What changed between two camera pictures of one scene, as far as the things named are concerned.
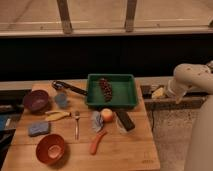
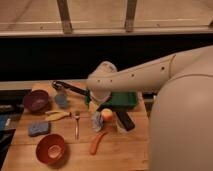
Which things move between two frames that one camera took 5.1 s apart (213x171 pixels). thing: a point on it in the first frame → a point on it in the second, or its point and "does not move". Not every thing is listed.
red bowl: (50, 148) does not move
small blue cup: (61, 99) does not move
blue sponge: (38, 128) does not move
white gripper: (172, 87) → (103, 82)
